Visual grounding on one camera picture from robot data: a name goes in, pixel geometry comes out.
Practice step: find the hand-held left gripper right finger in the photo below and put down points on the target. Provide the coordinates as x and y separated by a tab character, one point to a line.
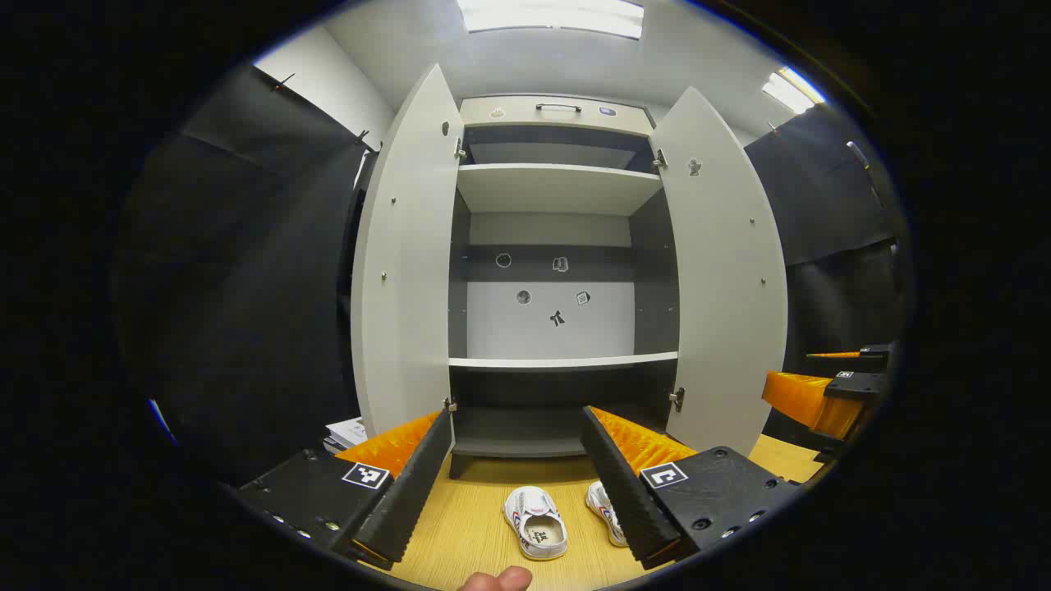
624	492

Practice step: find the black backdrop cloth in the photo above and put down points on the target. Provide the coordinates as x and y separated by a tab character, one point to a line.
246	287

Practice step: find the dark cover book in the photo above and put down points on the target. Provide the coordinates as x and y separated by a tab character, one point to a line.
335	447

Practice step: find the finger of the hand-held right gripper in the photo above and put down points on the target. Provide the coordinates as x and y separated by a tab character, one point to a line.
874	355
858	386

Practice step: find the white cabinet drawer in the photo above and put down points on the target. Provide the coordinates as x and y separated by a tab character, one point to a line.
525	115

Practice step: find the rectangular ceiling light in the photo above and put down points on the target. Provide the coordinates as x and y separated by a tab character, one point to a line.
790	90
550	16

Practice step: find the white canvas shoe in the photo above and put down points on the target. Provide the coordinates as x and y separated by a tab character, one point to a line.
603	509
535	525

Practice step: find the white cover book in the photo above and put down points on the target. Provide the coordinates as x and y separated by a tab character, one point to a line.
349	429

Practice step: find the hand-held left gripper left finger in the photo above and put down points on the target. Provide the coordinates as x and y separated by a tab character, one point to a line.
410	484

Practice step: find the white shoe cabinet door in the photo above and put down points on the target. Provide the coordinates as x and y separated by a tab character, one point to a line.
410	271
722	287

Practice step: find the white grey shoe cabinet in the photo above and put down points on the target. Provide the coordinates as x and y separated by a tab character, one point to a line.
542	328

